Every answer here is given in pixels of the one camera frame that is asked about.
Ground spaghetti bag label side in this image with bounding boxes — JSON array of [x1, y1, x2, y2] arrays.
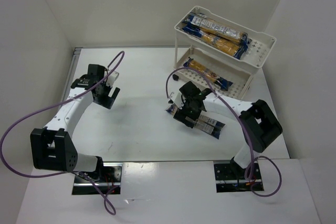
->
[[166, 104, 225, 139], [182, 12, 250, 46]]

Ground spaghetti bag blue yellow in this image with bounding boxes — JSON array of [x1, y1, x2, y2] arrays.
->
[[183, 58, 233, 91], [182, 25, 248, 60]]

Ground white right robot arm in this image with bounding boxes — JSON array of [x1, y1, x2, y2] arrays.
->
[[169, 81, 283, 169]]

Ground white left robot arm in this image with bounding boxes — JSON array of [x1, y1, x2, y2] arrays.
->
[[30, 64, 120, 181]]

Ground cream two-tier rolling cart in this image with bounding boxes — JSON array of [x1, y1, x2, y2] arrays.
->
[[174, 6, 277, 99]]

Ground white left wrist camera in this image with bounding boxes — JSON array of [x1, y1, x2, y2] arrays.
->
[[106, 71, 119, 88]]

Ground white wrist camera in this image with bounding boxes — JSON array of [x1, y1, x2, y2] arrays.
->
[[106, 71, 119, 88], [169, 91, 184, 109]]

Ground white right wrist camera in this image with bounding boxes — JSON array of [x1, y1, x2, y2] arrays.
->
[[169, 91, 184, 109]]

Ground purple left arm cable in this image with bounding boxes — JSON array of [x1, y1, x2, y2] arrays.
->
[[0, 50, 125, 216]]

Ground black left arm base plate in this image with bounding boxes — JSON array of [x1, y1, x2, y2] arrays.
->
[[71, 162, 123, 195]]

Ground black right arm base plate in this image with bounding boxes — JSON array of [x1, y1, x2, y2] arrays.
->
[[213, 161, 264, 193]]

